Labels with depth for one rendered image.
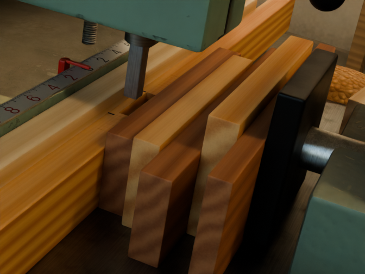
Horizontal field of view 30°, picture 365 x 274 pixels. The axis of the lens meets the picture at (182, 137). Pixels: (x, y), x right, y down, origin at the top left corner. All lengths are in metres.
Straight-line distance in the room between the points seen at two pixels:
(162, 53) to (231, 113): 0.15
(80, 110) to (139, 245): 0.09
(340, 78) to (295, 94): 0.28
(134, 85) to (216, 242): 0.13
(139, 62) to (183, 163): 0.09
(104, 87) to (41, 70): 2.51
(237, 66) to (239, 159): 0.16
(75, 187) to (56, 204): 0.02
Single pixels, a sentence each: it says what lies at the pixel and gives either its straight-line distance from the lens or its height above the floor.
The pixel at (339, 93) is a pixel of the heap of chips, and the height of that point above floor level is 0.91.
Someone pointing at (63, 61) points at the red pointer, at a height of 0.96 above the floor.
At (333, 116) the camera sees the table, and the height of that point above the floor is 0.90.
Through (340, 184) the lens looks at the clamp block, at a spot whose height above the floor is 0.96.
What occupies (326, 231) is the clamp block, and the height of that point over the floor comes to 0.94.
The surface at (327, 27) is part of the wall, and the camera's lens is 3.89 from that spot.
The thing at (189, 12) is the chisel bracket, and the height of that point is 1.02.
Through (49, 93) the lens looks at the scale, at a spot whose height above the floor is 0.96.
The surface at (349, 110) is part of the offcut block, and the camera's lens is 0.51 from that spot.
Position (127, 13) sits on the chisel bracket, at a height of 1.01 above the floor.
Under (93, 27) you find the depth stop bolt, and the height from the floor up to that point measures 0.97.
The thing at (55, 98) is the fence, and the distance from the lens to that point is 0.40.
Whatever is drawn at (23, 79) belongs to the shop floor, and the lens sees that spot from 2.84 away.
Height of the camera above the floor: 1.12
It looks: 26 degrees down
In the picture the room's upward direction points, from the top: 10 degrees clockwise
